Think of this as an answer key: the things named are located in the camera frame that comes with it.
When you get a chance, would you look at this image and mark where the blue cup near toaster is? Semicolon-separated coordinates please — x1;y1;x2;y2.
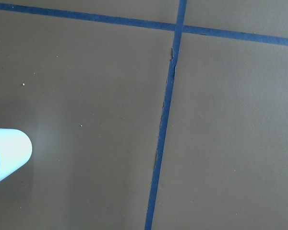
0;128;33;181

